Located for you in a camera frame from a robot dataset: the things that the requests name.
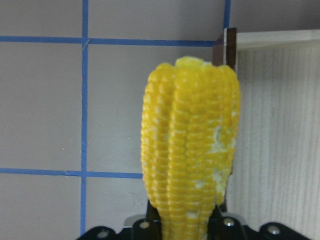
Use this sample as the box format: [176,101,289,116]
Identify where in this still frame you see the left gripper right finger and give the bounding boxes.
[208,205,248,240]

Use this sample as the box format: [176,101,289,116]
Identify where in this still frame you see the light wooden drawer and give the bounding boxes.
[212,28,320,238]

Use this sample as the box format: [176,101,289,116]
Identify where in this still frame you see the yellow corn cob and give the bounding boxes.
[140,56,241,240]

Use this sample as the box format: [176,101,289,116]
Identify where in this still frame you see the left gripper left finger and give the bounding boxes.
[132,201,162,240]

